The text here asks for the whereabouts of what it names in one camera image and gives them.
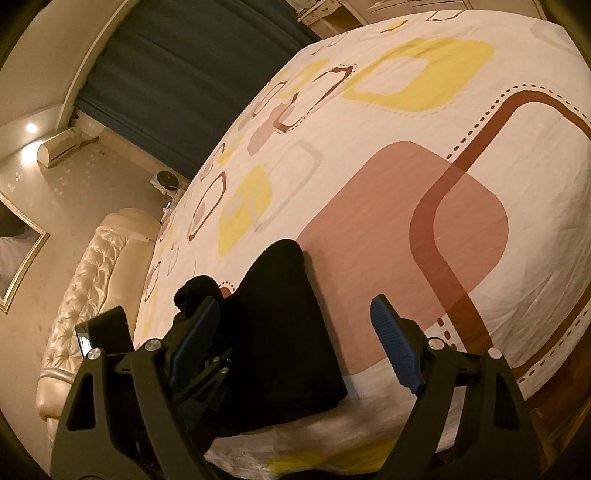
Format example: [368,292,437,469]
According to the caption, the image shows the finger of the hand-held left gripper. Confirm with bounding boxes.
[178,323,234,421]

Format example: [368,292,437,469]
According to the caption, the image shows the cream television stand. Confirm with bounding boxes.
[369,0,550,14]

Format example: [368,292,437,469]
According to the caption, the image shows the cream tufted headboard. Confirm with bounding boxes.
[36,208,162,425]

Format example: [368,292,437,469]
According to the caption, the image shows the white wall air conditioner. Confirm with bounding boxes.
[37,128,100,167]

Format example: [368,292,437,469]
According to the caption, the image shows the black studded pants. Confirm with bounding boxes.
[173,239,349,437]

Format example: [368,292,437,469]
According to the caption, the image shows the dark teal curtain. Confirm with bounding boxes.
[74,0,319,178]

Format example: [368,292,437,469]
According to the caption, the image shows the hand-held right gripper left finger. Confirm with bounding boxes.
[50,295,222,480]

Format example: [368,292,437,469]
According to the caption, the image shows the cream dressing table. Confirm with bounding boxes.
[295,0,345,25]

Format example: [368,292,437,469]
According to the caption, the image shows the gold framed wall picture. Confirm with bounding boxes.
[0,191,51,315]

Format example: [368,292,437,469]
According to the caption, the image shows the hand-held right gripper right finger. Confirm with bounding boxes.
[369,294,546,480]

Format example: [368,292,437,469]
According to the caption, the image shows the small white desk fan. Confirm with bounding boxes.
[150,170,188,204]

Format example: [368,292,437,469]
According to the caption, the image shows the white patterned bed sheet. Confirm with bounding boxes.
[134,9,591,480]

